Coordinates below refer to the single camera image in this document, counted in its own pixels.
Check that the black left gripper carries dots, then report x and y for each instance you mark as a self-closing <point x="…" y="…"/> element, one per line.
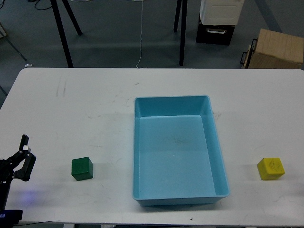
<point x="6" y="168"/>

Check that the green wooden cube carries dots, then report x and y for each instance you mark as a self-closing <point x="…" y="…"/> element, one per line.
<point x="82" y="169"/>

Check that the yellow wooden cube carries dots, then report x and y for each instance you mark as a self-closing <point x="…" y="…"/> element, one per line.
<point x="270" y="169"/>

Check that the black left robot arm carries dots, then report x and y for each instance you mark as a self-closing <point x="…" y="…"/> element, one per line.
<point x="18" y="166"/>

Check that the light blue plastic box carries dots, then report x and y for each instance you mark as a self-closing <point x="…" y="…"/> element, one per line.
<point x="177" y="158"/>

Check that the dark brown drawer box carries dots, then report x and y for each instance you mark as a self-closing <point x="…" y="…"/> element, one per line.
<point x="214" y="34"/>

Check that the black stand leg left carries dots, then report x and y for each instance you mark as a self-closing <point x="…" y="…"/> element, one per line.
<point x="61" y="33"/>

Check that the black angled stand leg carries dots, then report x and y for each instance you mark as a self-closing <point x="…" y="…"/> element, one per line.
<point x="72" y="17"/>

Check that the black short stand leg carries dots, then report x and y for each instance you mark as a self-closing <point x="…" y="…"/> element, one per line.
<point x="177" y="15"/>

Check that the black stand leg right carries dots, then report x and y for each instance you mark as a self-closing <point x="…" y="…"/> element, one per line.
<point x="184" y="6"/>

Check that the grey metal frame left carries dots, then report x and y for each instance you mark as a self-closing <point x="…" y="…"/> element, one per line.
<point x="4" y="35"/>

